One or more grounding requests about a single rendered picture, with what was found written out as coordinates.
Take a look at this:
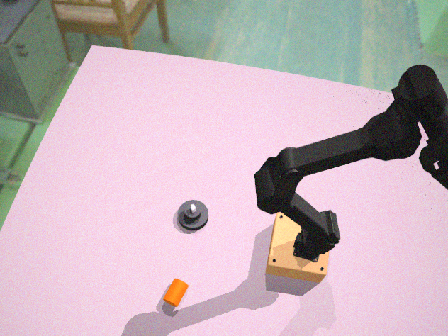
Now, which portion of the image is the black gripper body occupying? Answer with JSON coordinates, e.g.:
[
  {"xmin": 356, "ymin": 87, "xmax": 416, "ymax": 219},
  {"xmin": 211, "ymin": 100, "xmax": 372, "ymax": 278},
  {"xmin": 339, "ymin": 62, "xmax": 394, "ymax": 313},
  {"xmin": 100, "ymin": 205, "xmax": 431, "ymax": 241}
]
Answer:
[{"xmin": 419, "ymin": 119, "xmax": 448, "ymax": 174}]

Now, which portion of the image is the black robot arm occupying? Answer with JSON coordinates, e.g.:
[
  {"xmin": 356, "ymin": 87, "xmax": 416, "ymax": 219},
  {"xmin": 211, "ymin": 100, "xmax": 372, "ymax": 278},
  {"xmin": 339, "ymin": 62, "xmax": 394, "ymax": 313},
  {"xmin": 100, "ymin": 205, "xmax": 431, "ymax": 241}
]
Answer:
[{"xmin": 254, "ymin": 65, "xmax": 448, "ymax": 262}]

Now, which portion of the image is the orange knob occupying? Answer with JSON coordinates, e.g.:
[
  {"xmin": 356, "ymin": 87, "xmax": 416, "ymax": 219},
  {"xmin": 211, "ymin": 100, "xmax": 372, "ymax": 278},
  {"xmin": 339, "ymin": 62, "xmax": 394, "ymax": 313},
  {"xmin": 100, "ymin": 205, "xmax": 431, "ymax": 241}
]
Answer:
[{"xmin": 163, "ymin": 279, "xmax": 188, "ymax": 307}]

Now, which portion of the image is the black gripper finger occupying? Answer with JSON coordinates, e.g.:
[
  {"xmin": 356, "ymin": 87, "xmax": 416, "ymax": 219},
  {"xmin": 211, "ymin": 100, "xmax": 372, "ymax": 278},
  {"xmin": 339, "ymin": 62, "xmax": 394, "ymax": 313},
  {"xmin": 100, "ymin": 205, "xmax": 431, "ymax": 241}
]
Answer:
[{"xmin": 431, "ymin": 162, "xmax": 448, "ymax": 189}]

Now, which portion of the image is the grey round pedestal with silver shaft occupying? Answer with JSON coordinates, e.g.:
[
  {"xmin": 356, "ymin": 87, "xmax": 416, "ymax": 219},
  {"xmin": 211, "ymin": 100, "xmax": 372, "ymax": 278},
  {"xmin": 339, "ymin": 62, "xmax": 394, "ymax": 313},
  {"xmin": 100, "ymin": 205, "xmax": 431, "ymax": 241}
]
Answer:
[{"xmin": 177, "ymin": 200, "xmax": 208, "ymax": 230}]

